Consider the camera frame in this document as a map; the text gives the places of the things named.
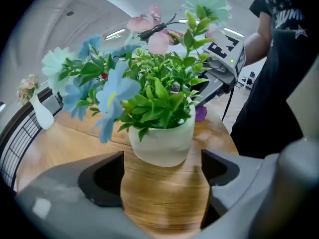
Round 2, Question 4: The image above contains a purple cloth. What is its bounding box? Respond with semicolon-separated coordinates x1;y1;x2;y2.
194;105;208;122

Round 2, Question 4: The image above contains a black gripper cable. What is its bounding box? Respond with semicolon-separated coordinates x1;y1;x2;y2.
221;86;235;122

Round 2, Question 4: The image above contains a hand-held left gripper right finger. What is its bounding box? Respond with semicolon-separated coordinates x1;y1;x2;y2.
199;148;284;239

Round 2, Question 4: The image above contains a person's right forearm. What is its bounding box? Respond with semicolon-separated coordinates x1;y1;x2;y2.
243;10;274;67

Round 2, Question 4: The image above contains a white vase with pink flowers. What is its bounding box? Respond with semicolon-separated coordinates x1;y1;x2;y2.
16;73;55;131

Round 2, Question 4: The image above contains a black metal railing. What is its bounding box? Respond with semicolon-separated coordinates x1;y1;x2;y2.
0;87;63;192

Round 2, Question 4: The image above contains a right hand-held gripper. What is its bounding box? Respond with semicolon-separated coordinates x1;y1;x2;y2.
195;32;247;109

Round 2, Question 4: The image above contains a person's black printed t-shirt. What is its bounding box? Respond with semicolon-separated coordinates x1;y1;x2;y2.
229;0;319;159

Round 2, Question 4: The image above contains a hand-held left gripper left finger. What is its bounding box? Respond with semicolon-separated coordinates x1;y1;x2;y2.
15;150;144;239

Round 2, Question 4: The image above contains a long ceiling light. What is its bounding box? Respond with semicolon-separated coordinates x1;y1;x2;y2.
223;27;245;38
104;28;127;39

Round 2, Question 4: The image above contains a potted plant with blue flowers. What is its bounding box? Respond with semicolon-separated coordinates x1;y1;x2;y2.
41;0;233;168

